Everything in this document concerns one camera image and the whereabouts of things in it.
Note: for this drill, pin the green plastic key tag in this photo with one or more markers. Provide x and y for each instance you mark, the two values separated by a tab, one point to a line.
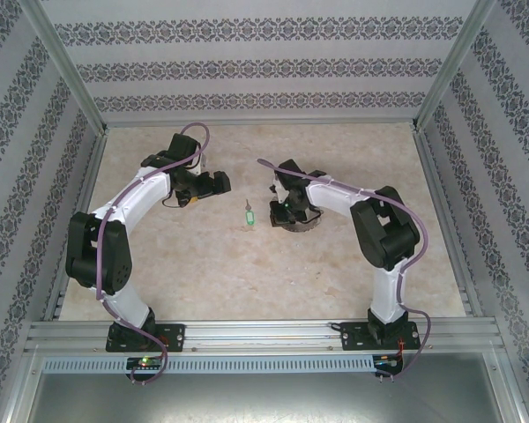
248	219

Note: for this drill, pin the small silver key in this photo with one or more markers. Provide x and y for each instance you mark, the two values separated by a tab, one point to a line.
247	205

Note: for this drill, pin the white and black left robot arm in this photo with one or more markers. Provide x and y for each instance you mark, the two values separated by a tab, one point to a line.
132	194

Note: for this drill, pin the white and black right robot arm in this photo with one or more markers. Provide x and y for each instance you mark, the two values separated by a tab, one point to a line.
335	194

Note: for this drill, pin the grey sheet metal panel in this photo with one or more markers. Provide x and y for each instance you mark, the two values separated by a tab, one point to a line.
264	396

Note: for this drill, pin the wide aluminium mounting rail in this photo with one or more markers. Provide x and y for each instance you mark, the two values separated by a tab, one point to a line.
255	335

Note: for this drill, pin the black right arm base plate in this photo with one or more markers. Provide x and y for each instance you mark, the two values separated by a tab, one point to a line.
355	337

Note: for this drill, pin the aluminium frame post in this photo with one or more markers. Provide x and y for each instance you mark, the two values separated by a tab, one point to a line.
454	66
66	66

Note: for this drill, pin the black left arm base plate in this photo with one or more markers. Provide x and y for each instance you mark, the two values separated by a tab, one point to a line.
172	337

